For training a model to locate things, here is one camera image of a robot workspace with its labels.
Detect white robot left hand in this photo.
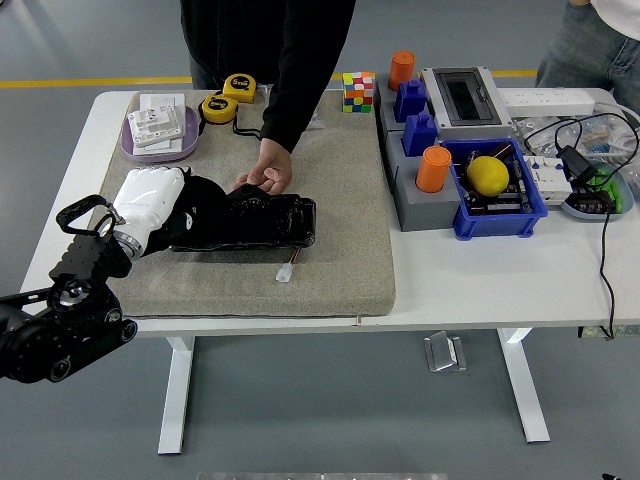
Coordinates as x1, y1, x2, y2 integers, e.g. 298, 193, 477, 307
110, 166, 197, 242

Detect person's left hand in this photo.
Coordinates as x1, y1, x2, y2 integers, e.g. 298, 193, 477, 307
232, 137, 294, 194

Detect glossy black panel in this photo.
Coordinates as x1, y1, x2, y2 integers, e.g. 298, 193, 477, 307
169, 183, 318, 251

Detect black rag with red tag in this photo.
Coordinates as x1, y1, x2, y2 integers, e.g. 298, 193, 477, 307
139, 169, 231, 259

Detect person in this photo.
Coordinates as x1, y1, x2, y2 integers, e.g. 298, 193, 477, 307
179, 0, 357, 154
535, 0, 640, 109

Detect purple tray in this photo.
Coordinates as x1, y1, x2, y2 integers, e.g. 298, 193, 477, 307
121, 104, 201, 164

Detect white socket module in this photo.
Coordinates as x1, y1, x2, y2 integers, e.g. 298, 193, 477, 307
127, 106, 186, 148

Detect yellow tape measure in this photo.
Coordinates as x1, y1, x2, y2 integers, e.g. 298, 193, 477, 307
200, 93, 240, 125

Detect yellow tape measure 5m print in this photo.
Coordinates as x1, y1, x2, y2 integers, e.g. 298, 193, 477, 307
222, 73, 259, 104

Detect grey-brown mat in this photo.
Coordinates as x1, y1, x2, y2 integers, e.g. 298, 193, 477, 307
70, 89, 397, 320

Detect white power strip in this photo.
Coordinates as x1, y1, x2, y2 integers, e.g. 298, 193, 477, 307
498, 87, 597, 115

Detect multicolour puzzle cube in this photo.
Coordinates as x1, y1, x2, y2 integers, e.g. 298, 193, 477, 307
342, 71, 376, 113

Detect white table leg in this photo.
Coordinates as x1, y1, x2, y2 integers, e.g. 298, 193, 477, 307
496, 327, 551, 444
157, 335, 196, 456

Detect grey holder block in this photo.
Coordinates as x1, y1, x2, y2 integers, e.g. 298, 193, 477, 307
374, 74, 432, 134
384, 130, 462, 232

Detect clear bags of small parts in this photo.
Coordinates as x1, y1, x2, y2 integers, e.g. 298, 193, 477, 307
510, 113, 640, 162

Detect table control box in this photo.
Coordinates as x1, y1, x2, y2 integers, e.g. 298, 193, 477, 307
577, 324, 640, 340

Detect blue block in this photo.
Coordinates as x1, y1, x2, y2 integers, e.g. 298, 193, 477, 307
402, 111, 440, 158
393, 78, 430, 123

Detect orange cylinder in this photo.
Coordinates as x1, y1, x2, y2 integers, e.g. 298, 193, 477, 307
388, 49, 417, 93
415, 145, 453, 193

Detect white circuit breaker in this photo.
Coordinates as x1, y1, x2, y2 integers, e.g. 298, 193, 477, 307
525, 154, 573, 206

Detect green plastic part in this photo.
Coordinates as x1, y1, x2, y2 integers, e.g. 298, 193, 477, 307
585, 168, 625, 211

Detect yellow ball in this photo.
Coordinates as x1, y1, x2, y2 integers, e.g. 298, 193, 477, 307
466, 155, 511, 196

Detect black terminal blocks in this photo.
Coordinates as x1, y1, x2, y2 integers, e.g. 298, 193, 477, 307
570, 185, 616, 215

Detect light blue tray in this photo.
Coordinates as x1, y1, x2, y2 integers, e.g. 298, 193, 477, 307
559, 159, 636, 222

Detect metal floor plate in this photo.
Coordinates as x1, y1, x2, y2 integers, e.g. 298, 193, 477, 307
422, 330, 469, 373

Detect blue plastic bin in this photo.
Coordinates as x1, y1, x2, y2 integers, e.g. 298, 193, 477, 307
440, 138, 550, 240

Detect black lanyard strap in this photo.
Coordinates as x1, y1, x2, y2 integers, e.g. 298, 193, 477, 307
230, 112, 264, 142

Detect white switch plate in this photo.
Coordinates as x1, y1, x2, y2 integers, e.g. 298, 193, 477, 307
131, 136, 185, 157
139, 93, 185, 115

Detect white connector with wires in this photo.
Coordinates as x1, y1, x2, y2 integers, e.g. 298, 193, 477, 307
275, 249, 302, 285

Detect white cable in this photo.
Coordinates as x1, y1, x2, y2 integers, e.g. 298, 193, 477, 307
593, 99, 640, 152

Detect black power adapter with cord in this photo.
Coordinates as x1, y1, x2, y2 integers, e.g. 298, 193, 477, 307
523, 110, 640, 340

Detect grey electrical enclosure box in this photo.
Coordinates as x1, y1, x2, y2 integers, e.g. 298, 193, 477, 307
420, 66, 515, 142

